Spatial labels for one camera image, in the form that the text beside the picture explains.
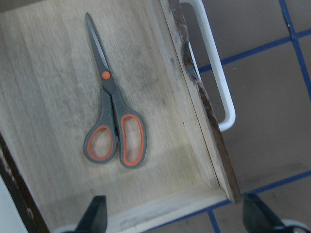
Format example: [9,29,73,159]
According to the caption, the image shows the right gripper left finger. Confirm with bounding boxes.
[75,195,107,233]

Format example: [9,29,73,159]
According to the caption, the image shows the grey orange scissors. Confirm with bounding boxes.
[83,13,147,169]

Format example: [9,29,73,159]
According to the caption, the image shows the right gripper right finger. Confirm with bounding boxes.
[242,193,289,233]

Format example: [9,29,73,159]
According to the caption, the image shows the light wooden drawer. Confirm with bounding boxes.
[0,0,241,233]

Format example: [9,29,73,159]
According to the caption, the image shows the white drawer handle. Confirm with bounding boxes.
[180,0,236,132]

